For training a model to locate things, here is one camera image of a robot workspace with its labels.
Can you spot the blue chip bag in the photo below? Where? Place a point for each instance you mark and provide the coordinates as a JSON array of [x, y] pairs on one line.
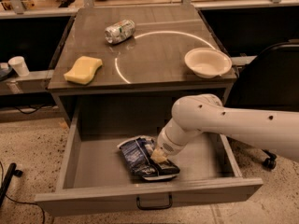
[[137, 151]]

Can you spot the black stand foot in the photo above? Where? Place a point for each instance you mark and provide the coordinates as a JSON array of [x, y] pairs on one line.
[[11, 171]]

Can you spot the crushed green soda can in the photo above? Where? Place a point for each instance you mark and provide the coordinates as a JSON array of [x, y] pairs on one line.
[[119, 31]]

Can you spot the black office chair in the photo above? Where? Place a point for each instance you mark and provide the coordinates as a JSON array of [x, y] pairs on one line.
[[269, 82]]

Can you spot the white bowl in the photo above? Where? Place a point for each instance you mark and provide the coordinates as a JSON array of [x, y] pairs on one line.
[[208, 63]]

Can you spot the grey open drawer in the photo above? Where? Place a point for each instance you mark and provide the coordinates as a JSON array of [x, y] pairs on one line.
[[94, 177]]

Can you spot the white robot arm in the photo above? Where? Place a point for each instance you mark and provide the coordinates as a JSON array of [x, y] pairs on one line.
[[276, 131]]

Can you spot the grey cabinet counter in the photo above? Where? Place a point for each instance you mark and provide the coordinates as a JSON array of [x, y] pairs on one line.
[[151, 60]]

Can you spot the white paper cup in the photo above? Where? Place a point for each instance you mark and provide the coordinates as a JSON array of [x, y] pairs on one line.
[[19, 65]]

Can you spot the black drawer handle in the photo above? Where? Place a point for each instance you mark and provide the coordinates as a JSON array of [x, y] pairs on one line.
[[154, 202]]

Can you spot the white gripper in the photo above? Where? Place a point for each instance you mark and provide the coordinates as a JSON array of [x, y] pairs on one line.
[[165, 146]]

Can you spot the yellow sponge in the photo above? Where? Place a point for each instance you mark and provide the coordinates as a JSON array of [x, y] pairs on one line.
[[83, 70]]

